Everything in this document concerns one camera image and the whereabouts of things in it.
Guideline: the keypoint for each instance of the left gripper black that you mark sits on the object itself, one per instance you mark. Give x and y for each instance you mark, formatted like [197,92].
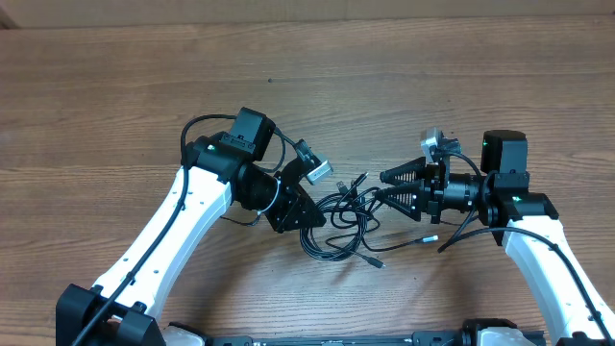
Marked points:
[288,216]

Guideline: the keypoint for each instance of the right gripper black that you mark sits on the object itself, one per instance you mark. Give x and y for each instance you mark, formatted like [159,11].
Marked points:
[425,198]

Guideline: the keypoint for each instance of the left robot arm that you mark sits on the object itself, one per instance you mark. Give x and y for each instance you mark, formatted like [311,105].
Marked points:
[124,304]

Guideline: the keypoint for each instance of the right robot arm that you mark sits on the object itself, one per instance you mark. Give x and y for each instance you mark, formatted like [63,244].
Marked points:
[526,224]

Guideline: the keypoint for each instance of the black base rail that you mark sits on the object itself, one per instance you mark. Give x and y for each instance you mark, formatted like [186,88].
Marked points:
[438,338]

